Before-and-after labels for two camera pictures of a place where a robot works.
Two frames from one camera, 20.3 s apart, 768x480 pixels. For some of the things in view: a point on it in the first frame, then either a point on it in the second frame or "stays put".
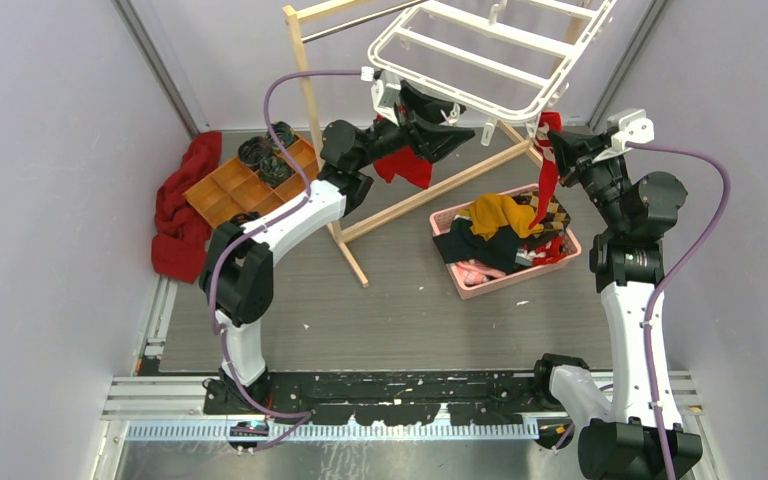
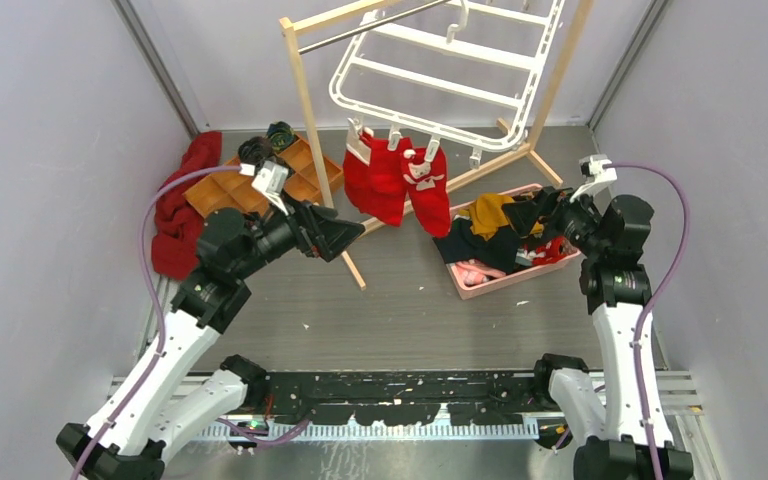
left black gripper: (431, 141) → (319, 231)
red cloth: (180, 233) stays put
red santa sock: (407, 165) → (387, 198)
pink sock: (473, 272) stays put
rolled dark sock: (254, 149) stays put
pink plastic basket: (440, 218) stays put
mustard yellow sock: (493, 212) stays put
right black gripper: (572, 150) → (525, 214)
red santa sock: (548, 122) → (428, 191)
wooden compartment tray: (235, 190) stays put
